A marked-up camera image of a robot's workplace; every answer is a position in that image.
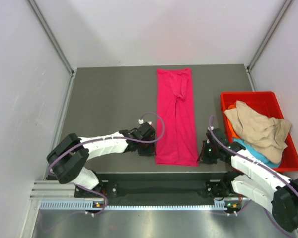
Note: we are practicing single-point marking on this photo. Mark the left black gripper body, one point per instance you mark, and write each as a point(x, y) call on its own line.
point(146, 149)

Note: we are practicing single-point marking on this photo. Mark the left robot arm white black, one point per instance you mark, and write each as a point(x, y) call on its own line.
point(67, 160)

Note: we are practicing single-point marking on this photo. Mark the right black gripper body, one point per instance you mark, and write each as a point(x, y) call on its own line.
point(208, 154)

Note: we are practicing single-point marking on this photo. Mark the red plastic bin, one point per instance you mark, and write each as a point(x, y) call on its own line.
point(264, 103)

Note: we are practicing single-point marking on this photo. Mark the aluminium frame rail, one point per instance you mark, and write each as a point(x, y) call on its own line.
point(52, 188)

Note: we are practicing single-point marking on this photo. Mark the orange t shirt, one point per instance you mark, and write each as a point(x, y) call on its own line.
point(234, 135)

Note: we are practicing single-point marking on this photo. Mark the blue t shirt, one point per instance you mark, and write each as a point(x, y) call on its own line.
point(257, 154)

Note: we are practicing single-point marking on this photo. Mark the pink t shirt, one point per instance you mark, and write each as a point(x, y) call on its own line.
point(175, 106)

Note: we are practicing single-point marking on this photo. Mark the beige t shirt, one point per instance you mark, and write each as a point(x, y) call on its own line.
point(265, 134)

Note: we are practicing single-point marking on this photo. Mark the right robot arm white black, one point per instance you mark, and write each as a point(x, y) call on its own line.
point(251, 178)

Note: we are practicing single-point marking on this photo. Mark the slotted cable duct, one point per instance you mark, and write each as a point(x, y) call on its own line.
point(95, 206)

